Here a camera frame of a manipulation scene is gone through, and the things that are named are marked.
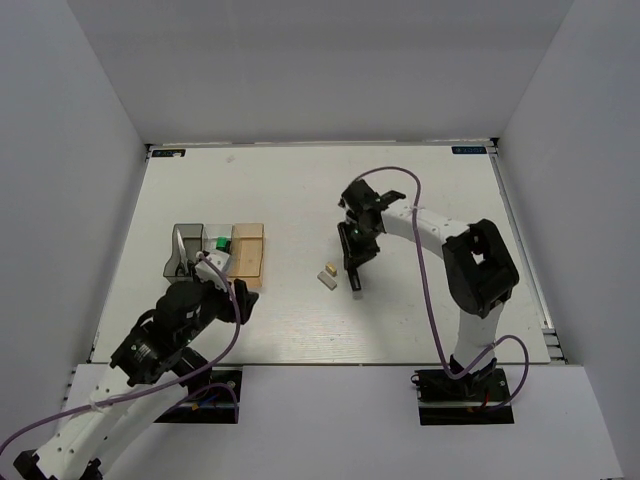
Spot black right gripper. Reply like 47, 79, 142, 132
337, 218, 381, 269

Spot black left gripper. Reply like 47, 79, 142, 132
178, 262, 260, 346

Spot yellow cap black highlighter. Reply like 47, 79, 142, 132
346, 267, 362, 292

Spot green cap black highlighter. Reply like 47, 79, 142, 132
215, 237, 231, 253

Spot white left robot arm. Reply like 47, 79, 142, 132
13, 279, 259, 479

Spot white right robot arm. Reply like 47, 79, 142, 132
337, 179, 519, 399

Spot yellow eraser block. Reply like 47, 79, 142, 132
325, 262, 337, 276

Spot orange plastic container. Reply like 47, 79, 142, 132
229, 223, 265, 289

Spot white eraser block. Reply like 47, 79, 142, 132
317, 271, 337, 291

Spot clear plastic container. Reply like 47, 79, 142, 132
202, 224, 233, 274

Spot smoky grey plastic container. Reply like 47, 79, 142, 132
163, 223, 204, 284

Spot right corner label sticker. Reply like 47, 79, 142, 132
451, 145, 487, 155

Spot corner label sticker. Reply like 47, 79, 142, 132
150, 149, 186, 158
451, 145, 487, 155

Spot left corner label sticker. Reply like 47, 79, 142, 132
150, 149, 186, 158

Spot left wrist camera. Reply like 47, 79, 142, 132
194, 250, 231, 291

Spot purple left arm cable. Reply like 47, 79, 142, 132
0, 252, 246, 451

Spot black handled scissors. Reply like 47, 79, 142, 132
175, 230, 194, 276

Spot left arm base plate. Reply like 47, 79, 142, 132
155, 367, 243, 425

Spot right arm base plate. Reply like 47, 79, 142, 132
411, 368, 515, 426

